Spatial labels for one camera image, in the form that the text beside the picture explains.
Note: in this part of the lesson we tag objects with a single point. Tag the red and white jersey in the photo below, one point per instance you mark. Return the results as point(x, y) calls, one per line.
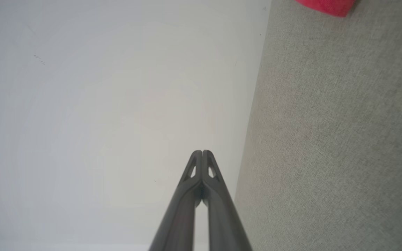
point(330, 6)

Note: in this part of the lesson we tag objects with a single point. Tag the grey-green fabric sofa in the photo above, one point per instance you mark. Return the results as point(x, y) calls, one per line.
point(326, 139)

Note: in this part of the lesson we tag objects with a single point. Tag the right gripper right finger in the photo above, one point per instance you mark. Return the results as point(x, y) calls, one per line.
point(223, 216)

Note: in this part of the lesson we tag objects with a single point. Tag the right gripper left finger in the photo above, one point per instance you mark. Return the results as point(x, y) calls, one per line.
point(178, 216)

